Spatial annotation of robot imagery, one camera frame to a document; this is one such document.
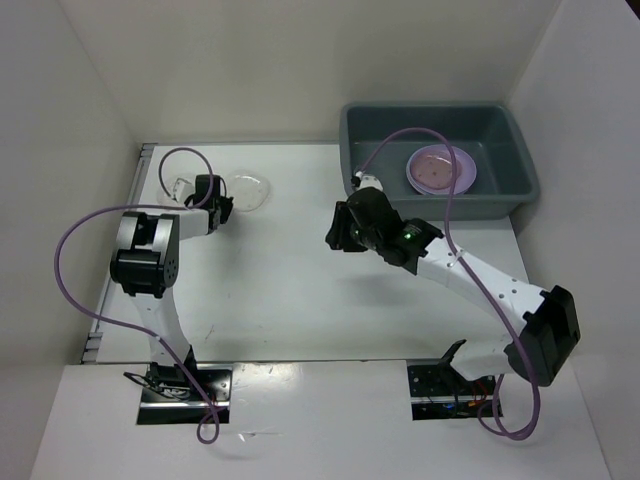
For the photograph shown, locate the clear square dish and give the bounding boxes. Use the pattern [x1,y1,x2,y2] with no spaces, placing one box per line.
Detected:
[225,170,272,213]
[156,175,193,207]

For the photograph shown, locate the brown translucent square dish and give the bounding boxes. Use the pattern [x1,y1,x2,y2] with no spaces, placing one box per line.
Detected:
[409,146,454,190]

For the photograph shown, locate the purple plate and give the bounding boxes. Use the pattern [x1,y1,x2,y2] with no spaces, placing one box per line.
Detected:
[406,144,477,195]

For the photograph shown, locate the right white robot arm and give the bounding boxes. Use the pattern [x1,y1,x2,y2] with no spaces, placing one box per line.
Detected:
[325,187,580,393]

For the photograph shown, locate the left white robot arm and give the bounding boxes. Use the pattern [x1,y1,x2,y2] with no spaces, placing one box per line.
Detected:
[110,175,233,400]

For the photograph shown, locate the grey plastic bin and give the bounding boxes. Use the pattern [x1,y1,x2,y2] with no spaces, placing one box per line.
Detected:
[339,102,540,221]

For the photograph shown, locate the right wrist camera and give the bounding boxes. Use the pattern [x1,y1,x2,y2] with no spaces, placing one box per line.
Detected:
[351,171,383,191]

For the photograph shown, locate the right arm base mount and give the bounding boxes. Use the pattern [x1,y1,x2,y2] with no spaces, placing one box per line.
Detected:
[407,361,496,421]

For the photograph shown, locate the aluminium table edge rail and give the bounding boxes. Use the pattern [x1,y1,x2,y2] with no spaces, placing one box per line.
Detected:
[81,143,156,364]

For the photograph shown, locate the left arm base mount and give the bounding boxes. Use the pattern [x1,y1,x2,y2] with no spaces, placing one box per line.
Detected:
[123,363,233,425]

